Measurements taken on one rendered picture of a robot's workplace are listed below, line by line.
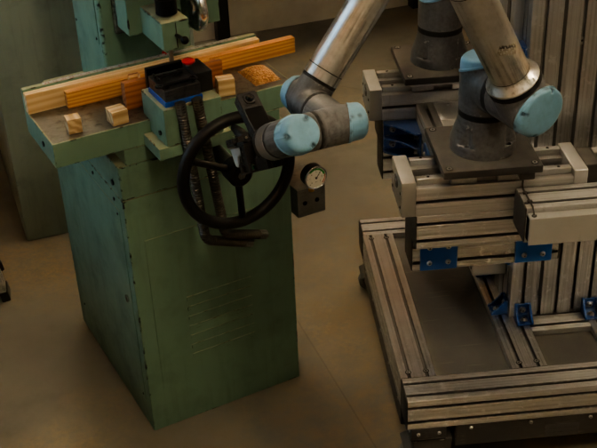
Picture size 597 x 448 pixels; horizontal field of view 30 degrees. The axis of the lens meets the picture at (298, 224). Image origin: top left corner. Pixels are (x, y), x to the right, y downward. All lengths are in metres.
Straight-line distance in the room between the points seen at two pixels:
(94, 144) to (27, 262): 1.31
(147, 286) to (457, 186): 0.80
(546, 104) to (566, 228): 0.31
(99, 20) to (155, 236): 0.55
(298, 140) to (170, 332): 0.95
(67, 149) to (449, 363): 1.10
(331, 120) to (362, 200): 1.85
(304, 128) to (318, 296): 1.46
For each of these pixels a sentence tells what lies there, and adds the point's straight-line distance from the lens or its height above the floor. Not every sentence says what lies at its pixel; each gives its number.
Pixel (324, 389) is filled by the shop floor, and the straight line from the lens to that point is 3.12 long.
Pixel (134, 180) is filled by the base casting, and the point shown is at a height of 0.76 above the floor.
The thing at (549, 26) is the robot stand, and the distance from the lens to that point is 2.63.
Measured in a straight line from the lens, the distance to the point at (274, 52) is 2.83.
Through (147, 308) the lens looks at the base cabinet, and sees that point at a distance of 2.80.
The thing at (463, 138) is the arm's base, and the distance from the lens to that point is 2.51.
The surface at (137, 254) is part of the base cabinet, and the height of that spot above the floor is 0.56.
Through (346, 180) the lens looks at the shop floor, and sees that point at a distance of 4.08.
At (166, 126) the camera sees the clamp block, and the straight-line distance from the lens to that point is 2.47.
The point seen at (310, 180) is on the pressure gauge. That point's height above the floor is 0.66.
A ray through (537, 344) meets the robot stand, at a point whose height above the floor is 0.23.
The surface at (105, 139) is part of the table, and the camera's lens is 2.54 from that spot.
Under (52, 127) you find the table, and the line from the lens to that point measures 2.58.
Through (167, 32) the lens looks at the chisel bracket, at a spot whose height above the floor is 1.05.
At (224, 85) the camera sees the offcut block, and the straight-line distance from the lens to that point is 2.63.
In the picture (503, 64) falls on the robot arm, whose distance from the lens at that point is 2.28.
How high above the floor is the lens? 2.02
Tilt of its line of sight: 32 degrees down
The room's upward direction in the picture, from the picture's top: 3 degrees counter-clockwise
